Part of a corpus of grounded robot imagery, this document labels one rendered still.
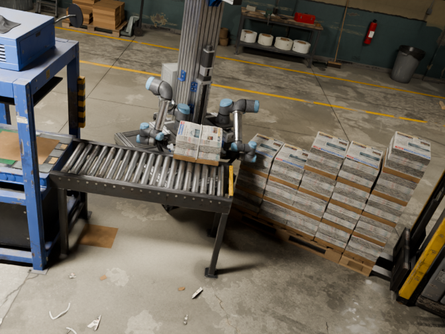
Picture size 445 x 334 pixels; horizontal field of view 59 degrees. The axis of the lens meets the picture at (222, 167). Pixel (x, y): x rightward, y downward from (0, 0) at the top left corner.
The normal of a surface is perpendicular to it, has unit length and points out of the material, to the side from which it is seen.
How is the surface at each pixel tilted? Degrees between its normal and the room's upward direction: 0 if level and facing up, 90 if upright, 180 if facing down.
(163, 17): 90
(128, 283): 0
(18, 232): 90
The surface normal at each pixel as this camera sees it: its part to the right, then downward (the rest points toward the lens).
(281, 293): 0.18, -0.83
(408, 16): -0.02, 0.53
